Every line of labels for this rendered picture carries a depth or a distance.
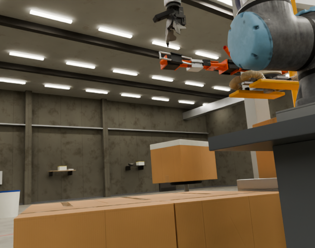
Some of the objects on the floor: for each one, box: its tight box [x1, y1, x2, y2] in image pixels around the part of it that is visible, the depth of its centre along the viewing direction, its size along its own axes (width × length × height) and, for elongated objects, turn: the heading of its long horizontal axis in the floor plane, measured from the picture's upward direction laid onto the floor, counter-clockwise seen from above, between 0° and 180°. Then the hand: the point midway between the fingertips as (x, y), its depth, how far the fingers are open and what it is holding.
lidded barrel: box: [0, 190, 20, 218], centre depth 811 cm, size 56×58×68 cm
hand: (172, 41), depth 158 cm, fingers open, 14 cm apart
